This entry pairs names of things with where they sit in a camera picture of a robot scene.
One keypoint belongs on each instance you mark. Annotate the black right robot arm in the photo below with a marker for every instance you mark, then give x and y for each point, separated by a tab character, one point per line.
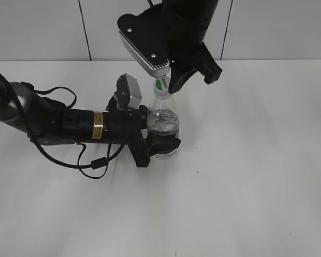
189	12

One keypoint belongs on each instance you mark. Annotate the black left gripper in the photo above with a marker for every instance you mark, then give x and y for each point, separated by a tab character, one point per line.
124	127

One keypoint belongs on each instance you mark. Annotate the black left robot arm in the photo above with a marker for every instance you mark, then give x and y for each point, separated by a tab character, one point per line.
48	122

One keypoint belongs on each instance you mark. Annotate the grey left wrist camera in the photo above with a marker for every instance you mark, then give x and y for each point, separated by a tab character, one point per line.
128	94

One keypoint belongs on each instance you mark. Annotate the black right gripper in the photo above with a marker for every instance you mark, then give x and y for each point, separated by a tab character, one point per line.
189	54

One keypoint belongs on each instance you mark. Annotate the clear Cestbon water bottle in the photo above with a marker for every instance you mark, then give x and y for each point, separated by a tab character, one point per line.
163	119

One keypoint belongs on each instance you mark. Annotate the white green bottle cap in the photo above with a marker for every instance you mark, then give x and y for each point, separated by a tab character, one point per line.
161	85

